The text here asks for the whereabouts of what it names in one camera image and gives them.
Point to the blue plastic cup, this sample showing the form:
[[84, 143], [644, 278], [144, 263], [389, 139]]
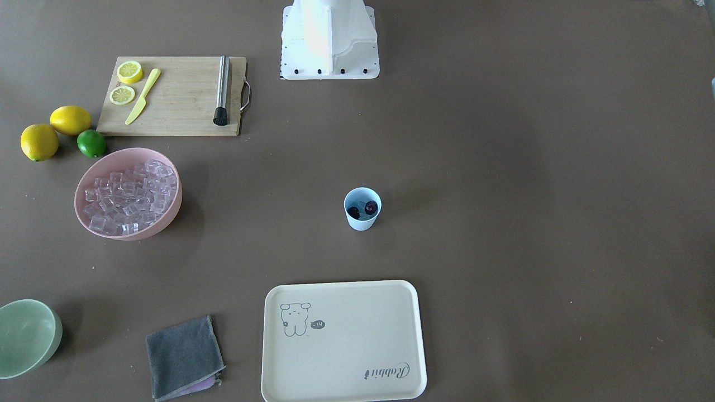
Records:
[[361, 194]]

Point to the dark cherry pair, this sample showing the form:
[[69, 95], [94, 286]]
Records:
[[363, 211]]

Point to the pink bowl of ice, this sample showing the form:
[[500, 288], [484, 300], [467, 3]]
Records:
[[131, 194]]

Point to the cream rabbit tray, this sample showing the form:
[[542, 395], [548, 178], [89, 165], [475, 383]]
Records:
[[348, 341]]

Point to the wooden cutting board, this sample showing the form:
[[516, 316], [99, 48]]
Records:
[[183, 100]]

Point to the grey folded cloth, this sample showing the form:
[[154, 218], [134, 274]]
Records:
[[184, 359]]

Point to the yellow plastic knife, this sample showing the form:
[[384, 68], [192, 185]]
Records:
[[141, 102]]

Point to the lemon slice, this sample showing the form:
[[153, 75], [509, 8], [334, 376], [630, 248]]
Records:
[[130, 72], [122, 95]]

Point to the green lime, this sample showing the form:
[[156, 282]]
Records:
[[91, 143]]

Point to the yellow lemon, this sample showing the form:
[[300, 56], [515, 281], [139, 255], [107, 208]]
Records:
[[39, 142], [70, 120]]

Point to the green ceramic bowl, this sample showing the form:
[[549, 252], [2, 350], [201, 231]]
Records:
[[30, 334]]

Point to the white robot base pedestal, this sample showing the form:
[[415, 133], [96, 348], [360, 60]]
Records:
[[329, 40]]

